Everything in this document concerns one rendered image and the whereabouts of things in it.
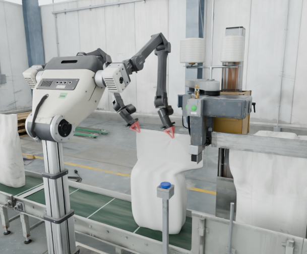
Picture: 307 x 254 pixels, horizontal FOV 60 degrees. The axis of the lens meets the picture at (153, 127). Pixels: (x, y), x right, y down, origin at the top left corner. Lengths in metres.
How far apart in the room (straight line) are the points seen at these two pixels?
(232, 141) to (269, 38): 5.13
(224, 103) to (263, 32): 5.27
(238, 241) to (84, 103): 1.06
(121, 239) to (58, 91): 1.10
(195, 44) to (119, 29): 6.35
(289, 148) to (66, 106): 1.19
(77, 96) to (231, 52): 0.93
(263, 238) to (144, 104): 6.44
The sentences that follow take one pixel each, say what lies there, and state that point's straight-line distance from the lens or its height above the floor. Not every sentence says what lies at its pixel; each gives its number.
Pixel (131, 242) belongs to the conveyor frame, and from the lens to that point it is 1.97.
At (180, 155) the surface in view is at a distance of 1.75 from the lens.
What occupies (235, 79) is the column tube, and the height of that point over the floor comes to 1.42.
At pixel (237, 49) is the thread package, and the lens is 1.72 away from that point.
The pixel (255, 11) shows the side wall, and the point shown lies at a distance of 6.74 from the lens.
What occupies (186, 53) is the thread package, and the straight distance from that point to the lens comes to 1.78.
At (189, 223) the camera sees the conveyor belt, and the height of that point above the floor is 0.38.
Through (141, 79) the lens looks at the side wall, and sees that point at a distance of 7.58.
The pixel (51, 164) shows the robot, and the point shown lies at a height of 1.00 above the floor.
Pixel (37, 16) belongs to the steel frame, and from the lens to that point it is 10.02.
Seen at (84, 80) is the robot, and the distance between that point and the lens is 1.43.
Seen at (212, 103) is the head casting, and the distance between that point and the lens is 1.46.
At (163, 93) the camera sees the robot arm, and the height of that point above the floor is 1.34.
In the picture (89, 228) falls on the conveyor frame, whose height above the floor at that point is 0.35.
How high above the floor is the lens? 1.48
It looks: 12 degrees down
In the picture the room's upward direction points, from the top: 1 degrees counter-clockwise
